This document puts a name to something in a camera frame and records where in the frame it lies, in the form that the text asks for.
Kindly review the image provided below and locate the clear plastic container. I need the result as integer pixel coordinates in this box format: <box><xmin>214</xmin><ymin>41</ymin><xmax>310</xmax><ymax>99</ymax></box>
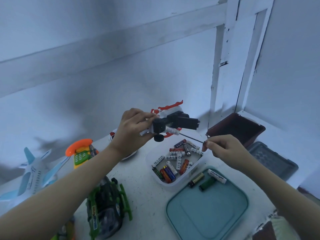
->
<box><xmin>145</xmin><ymin>135</ymin><xmax>208</xmax><ymax>188</ymax></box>

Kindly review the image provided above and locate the black white toy car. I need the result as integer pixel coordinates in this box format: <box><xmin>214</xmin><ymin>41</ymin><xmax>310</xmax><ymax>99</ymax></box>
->
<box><xmin>109</xmin><ymin>130</ymin><xmax>138</xmax><ymax>161</ymax></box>

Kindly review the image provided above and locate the yellow orange toy car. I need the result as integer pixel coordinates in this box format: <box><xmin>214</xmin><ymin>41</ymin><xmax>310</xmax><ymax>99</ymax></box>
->
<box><xmin>65</xmin><ymin>138</ymin><xmax>99</xmax><ymax>169</ymax></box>

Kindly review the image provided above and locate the heap of mixed batteries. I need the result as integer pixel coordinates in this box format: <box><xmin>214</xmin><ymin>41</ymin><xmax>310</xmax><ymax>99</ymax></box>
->
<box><xmin>151</xmin><ymin>139</ymin><xmax>203</xmax><ymax>184</ymax></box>

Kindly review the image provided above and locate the person's left hand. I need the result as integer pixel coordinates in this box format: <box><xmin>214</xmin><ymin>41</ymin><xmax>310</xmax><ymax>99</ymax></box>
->
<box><xmin>107</xmin><ymin>108</ymin><xmax>160</xmax><ymax>159</ymax></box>

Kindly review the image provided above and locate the white toy airplane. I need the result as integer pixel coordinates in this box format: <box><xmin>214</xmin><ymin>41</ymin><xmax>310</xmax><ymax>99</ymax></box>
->
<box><xmin>0</xmin><ymin>147</ymin><xmax>71</xmax><ymax>210</ymax></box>

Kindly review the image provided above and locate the red white toy vehicle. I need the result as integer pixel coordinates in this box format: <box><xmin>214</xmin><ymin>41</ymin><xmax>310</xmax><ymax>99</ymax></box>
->
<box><xmin>140</xmin><ymin>100</ymin><xmax>201</xmax><ymax>143</ymax></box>

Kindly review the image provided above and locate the person's right forearm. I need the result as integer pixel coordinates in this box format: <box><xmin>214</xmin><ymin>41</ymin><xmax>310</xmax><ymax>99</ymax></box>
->
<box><xmin>239</xmin><ymin>160</ymin><xmax>320</xmax><ymax>240</ymax></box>

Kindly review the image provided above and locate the green orange toy car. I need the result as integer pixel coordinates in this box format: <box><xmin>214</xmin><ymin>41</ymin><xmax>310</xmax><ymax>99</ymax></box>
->
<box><xmin>50</xmin><ymin>217</ymin><xmax>78</xmax><ymax>240</ymax></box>

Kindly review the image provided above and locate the person's right hand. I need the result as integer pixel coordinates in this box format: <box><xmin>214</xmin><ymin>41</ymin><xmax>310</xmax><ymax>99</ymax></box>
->
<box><xmin>202</xmin><ymin>134</ymin><xmax>257</xmax><ymax>173</ymax></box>

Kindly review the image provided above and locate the grey storage box lid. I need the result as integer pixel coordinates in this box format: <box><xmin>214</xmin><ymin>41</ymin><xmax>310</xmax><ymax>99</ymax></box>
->
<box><xmin>247</xmin><ymin>141</ymin><xmax>299</xmax><ymax>182</ymax></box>

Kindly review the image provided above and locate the teal container lid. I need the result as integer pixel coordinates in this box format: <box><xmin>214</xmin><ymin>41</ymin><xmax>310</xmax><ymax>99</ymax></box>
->
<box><xmin>165</xmin><ymin>167</ymin><xmax>250</xmax><ymax>240</ymax></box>

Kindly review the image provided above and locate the dark brown storage box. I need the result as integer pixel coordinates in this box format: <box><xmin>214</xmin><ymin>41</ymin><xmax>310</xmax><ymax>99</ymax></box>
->
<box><xmin>206</xmin><ymin>113</ymin><xmax>267</xmax><ymax>150</ymax></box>

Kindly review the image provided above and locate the white battery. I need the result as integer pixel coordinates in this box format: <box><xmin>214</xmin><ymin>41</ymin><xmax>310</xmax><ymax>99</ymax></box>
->
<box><xmin>207</xmin><ymin>169</ymin><xmax>228</xmax><ymax>184</ymax></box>

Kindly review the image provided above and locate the dark green toy helicopter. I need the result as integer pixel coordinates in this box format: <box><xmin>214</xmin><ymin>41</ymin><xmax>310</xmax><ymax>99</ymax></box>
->
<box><xmin>86</xmin><ymin>176</ymin><xmax>134</xmax><ymax>240</ymax></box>

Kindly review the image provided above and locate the person's left forearm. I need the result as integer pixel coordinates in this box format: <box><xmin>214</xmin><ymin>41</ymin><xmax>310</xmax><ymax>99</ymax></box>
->
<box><xmin>0</xmin><ymin>147</ymin><xmax>123</xmax><ymax>240</ymax></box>

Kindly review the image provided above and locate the red screwdriver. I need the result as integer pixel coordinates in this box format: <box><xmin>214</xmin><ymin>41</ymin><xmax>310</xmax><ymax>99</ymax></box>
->
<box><xmin>179</xmin><ymin>132</ymin><xmax>212</xmax><ymax>147</ymax></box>

